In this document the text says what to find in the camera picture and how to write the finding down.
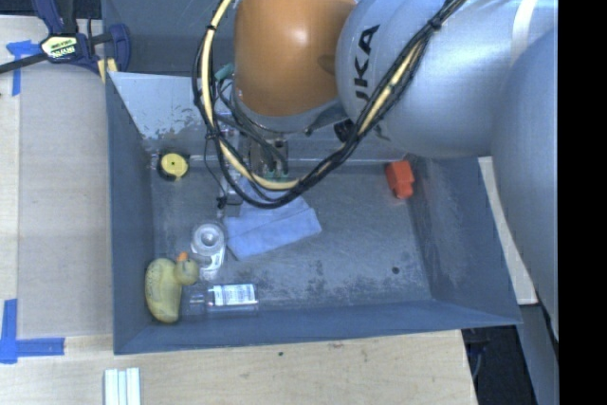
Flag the pale wood board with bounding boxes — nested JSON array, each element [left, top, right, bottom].
[[17, 61, 116, 341]]

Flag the yellow rubber duck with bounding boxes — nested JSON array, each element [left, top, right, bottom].
[[144, 251, 201, 324]]

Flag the grey metal bin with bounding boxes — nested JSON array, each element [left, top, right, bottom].
[[99, 0, 524, 356]]

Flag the clear bottle with white label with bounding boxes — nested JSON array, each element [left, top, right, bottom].
[[188, 282, 261, 317]]

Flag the yellow and black tape measure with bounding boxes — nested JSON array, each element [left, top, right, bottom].
[[156, 150, 191, 182]]

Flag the black cylinder on white bracket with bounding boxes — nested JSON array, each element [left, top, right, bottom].
[[333, 118, 358, 144]]

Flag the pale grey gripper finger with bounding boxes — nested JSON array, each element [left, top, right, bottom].
[[223, 178, 245, 207]]

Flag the blue cloth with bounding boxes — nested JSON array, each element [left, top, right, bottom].
[[222, 194, 323, 261]]

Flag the orange block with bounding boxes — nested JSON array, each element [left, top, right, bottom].
[[384, 159, 416, 200]]

